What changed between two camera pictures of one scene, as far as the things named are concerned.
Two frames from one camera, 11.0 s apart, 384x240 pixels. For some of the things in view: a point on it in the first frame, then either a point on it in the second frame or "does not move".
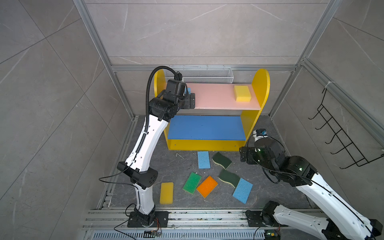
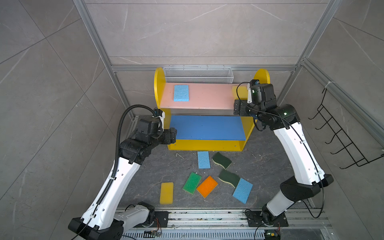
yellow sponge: x=242 y=93 does not move
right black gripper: x=250 y=151 → x=243 y=104
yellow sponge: x=166 y=194 does not move
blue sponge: x=203 y=160 does not move
